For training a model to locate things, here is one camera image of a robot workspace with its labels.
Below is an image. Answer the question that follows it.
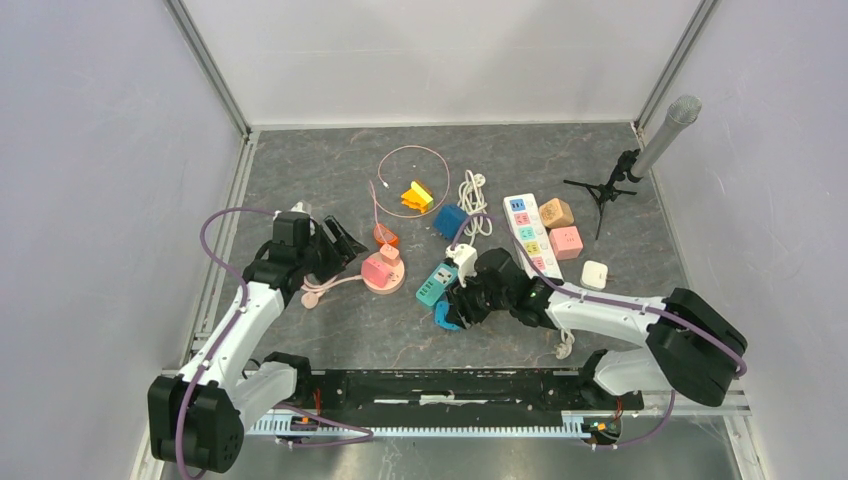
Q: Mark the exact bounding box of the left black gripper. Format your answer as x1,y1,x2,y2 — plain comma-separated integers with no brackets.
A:
297,215,368,285

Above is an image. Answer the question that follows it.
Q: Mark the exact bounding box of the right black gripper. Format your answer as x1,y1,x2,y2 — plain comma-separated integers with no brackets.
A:
444,265,513,331

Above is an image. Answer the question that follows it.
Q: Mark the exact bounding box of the hot pink square plug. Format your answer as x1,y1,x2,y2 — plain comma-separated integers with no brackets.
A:
361,257,392,290

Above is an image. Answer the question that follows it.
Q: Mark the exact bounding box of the salmon usb charger block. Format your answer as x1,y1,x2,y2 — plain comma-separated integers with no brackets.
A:
379,243,401,268

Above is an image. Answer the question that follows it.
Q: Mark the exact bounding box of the blue plug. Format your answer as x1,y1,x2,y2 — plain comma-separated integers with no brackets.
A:
434,300,463,332

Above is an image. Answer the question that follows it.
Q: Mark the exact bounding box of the pink cube socket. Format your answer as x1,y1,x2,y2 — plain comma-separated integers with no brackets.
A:
549,226,584,261

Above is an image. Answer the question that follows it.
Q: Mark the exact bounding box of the blue cube socket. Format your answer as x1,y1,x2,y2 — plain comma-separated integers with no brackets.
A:
433,204,469,240

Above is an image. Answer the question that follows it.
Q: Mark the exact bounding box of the beige dragon cube socket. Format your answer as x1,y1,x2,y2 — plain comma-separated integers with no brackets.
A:
539,198,575,229

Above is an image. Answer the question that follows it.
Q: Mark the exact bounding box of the white adapter plug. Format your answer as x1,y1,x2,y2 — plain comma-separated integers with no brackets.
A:
580,260,609,291

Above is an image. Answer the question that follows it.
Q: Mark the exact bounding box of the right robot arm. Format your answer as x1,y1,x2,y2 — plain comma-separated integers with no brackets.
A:
446,248,748,408

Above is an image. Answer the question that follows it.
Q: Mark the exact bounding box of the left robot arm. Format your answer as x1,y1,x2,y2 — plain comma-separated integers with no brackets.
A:
147,210,368,479

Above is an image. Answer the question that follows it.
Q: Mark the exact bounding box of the pink round socket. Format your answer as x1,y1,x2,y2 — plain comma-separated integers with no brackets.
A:
362,253,406,295

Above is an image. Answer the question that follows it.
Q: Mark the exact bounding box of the orange semicircle block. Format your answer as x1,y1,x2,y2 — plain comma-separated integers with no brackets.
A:
372,223,399,249

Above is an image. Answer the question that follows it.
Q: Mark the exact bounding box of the teal power strip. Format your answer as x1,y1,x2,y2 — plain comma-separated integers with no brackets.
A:
415,262,458,308

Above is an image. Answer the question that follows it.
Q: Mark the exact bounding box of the white long power strip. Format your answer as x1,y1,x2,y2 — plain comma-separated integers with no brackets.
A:
503,193,563,282

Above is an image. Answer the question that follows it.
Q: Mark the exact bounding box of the yellow orange toy block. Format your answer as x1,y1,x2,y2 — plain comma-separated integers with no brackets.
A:
400,180,434,214

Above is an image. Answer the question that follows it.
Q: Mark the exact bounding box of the black tripod stand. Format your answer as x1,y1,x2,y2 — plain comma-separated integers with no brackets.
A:
563,149,641,240

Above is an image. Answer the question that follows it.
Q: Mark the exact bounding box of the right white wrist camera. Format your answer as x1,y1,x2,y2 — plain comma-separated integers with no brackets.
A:
445,244,478,287

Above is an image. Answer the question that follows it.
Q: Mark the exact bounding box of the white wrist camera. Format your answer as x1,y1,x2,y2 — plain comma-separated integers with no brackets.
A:
445,244,478,287
291,201,312,215

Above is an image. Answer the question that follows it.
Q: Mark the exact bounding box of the thin pink usb cable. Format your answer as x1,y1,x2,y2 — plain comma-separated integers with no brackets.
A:
369,144,452,230

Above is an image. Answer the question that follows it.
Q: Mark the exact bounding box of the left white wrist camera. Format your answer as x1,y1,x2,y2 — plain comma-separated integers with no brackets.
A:
291,201,312,215

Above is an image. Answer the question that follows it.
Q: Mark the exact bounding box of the pink coiled cord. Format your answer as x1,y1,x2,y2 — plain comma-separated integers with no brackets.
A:
299,272,364,311

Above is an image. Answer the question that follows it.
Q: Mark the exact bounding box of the white coiled cord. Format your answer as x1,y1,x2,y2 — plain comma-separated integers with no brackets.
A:
458,169,494,246

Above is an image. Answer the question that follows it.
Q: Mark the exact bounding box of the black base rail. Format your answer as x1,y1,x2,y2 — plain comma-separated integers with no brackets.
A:
286,368,644,427

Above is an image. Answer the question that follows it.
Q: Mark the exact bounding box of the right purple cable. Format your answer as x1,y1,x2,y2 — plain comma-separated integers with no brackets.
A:
450,213,749,450

